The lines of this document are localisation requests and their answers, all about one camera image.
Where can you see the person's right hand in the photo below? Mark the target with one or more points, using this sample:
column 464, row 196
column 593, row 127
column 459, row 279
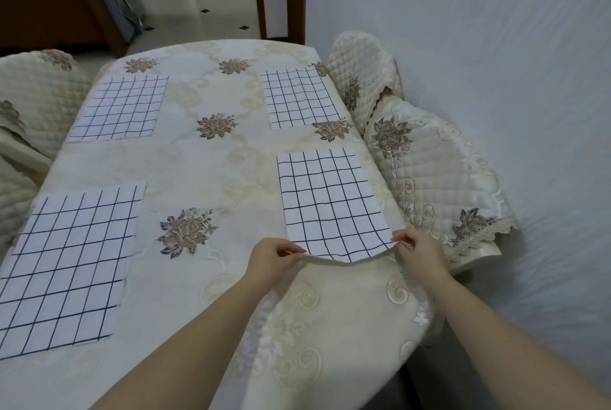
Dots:
column 422, row 254

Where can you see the person's left hand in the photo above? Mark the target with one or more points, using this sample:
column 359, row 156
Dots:
column 265, row 264

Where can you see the person's right thumb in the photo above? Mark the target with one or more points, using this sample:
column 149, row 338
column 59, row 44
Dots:
column 400, row 247

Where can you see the person's left thumb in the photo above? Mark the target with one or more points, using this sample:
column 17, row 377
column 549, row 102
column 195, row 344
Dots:
column 293, row 258

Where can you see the white black-grid placemat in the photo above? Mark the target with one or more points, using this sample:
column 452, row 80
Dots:
column 121, row 108
column 329, row 204
column 64, row 269
column 299, row 97

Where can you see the person's left forearm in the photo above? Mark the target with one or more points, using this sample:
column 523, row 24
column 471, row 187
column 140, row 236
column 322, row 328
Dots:
column 184, row 345

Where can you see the person's right forearm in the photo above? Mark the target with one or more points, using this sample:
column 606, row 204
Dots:
column 510, row 335

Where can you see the cream quilted chair cover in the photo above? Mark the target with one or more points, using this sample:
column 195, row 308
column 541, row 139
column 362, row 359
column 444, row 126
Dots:
column 432, row 171
column 33, row 123
column 365, row 75

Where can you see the cream floral tablecloth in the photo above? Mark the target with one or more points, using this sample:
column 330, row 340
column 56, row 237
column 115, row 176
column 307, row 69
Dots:
column 215, row 214

